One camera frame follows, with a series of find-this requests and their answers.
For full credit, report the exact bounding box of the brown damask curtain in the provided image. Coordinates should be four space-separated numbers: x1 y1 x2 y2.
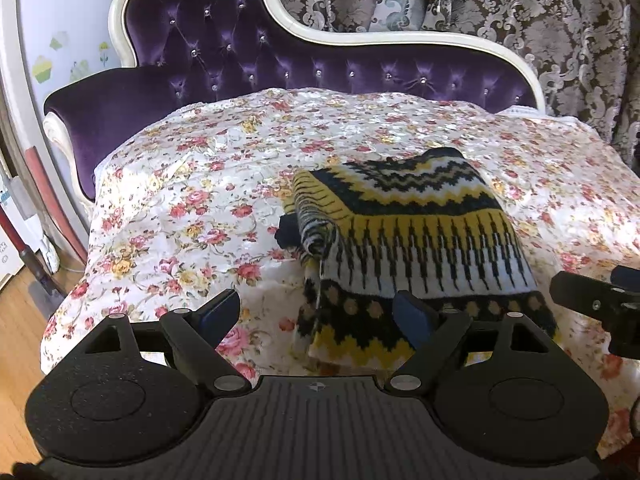
112 0 640 166

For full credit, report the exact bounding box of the purple tufted sofa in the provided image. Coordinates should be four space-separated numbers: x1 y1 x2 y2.
42 0 548 201

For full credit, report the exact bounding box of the floral blanket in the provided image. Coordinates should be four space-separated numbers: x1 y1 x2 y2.
40 87 640 461

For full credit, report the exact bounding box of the large green cupcake wall sticker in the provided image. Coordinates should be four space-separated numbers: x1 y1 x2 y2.
32 56 54 84

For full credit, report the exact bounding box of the red-brown board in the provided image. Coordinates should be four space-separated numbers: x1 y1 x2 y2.
25 145 90 267

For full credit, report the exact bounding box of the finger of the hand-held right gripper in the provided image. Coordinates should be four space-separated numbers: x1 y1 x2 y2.
611 265 640 293
550 271 623 321

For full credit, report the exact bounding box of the yellow black patterned knit sweater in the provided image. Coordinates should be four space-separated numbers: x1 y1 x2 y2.
274 146 558 368

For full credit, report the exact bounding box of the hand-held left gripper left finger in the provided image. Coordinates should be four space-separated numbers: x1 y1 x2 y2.
80 289 251 396

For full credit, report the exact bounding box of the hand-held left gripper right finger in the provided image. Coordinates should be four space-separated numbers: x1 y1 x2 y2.
385 290 556 396

